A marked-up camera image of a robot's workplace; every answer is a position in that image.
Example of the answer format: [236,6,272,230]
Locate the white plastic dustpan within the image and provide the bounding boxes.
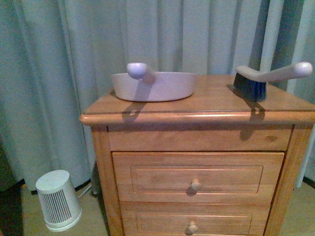
[111,63,197,102]

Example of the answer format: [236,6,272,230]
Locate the upper wooden drawer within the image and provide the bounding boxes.
[113,152,284,205]

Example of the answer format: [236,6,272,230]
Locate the wooden drawer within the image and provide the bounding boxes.
[113,152,284,205]
[121,203,269,236]

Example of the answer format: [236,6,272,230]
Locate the wooden nightstand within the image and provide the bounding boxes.
[80,75,315,236]

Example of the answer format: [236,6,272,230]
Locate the upper round wooden knob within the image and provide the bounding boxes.
[190,179,202,191]

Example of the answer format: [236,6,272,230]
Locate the round wooden knob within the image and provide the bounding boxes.
[187,221,198,235]
[190,179,202,191]

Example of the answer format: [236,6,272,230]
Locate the white hand brush black bristles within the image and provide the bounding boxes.
[233,62,313,102]

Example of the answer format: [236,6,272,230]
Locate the lower wooden drawer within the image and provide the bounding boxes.
[121,203,269,236]

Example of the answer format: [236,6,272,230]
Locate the lower round wooden knob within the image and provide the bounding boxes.
[187,221,198,235]

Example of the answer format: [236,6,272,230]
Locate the light grey curtain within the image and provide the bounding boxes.
[0,0,315,191]

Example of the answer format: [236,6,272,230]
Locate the white cylindrical air purifier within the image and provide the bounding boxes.
[35,170,82,232]

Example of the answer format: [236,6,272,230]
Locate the white power cable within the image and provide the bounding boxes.
[77,184,92,199]

